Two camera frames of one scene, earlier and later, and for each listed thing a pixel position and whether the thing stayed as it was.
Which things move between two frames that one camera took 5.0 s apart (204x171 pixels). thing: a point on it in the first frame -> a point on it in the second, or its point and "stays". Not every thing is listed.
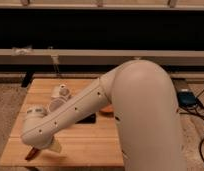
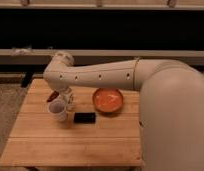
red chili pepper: (32, 153) -> (53, 96)
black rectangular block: (90, 119) stays
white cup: (56, 102) stays
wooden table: (96, 144) stays
